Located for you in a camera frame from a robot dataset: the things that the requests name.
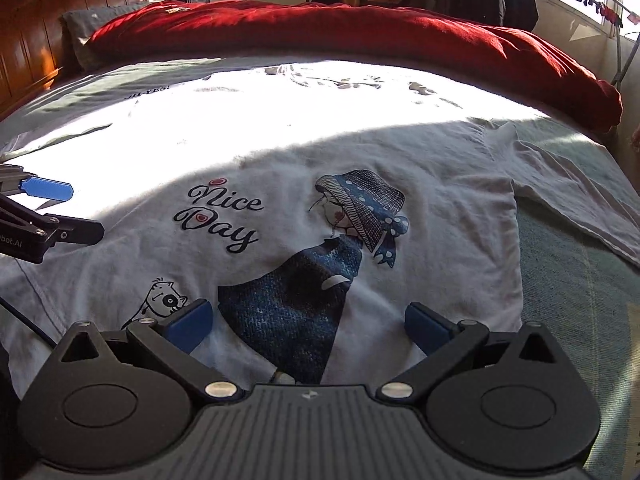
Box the grey bed sheet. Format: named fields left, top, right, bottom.
left=0, top=57, right=226, bottom=161

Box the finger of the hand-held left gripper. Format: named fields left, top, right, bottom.
left=0, top=197, right=106, bottom=265
left=0, top=162, right=75, bottom=206

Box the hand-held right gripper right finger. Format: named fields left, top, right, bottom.
left=376, top=303, right=560, bottom=406

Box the row of hanging socks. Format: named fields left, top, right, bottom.
left=565, top=0, right=626, bottom=29

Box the metal drying rack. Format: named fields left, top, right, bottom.
left=500, top=0, right=640, bottom=92

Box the wooden headboard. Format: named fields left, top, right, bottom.
left=0, top=0, right=157, bottom=116

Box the white printed t-shirt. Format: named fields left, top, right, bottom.
left=0, top=57, right=640, bottom=401

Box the black cable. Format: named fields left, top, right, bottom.
left=0, top=295, right=58, bottom=348

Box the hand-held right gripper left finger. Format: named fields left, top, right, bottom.
left=59, top=299, right=241, bottom=403

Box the red duvet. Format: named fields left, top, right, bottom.
left=87, top=0, right=625, bottom=133

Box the dark hanging jacket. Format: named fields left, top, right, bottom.
left=500, top=0, right=540, bottom=33

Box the grey pillow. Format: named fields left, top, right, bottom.
left=61, top=2, right=151, bottom=73

